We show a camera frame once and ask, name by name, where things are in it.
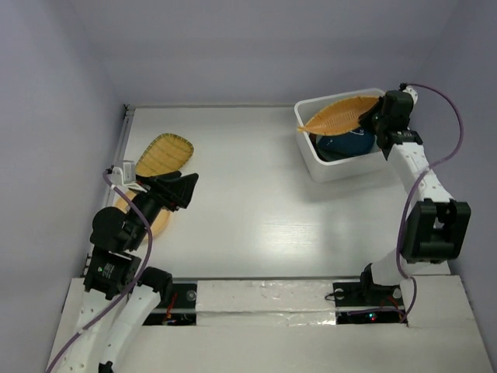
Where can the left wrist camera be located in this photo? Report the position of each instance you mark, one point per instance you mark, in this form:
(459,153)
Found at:
(126,171)

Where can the yellow green bamboo-pattern plate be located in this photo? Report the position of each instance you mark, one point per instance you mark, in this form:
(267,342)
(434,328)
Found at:
(165,154)

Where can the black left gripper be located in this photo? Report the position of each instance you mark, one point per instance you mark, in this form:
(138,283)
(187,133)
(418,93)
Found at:
(178,186)

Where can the dark blue leaf dish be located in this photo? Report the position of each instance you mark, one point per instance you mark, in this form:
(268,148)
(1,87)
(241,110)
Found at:
(351,144)

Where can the white front panel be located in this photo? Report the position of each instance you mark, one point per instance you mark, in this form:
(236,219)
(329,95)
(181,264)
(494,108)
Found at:
(266,326)

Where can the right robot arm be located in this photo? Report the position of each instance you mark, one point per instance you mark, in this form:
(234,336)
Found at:
(433,223)

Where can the orange leaf-shaped plate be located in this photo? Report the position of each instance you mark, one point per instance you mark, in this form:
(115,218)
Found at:
(340,117)

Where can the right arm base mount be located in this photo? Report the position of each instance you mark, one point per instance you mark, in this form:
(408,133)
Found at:
(363,302)

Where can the aluminium side rail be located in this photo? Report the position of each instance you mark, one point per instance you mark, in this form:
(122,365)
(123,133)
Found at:
(114,151)

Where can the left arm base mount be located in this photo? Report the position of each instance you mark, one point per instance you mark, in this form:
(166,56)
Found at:
(179,310)

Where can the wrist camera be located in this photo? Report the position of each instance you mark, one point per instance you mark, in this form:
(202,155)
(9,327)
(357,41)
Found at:
(409,89)
(126,171)

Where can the yellow round plate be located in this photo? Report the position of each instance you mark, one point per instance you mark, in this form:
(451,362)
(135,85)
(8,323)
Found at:
(161,225)

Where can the white plastic bin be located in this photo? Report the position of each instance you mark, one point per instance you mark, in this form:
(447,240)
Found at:
(322,171)

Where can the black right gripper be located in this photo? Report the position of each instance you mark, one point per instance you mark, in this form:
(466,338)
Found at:
(366,119)

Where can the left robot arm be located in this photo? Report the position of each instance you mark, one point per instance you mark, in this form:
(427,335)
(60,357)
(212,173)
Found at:
(120,289)

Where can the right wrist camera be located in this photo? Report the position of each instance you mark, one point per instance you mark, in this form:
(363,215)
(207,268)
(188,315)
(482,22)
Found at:
(409,89)

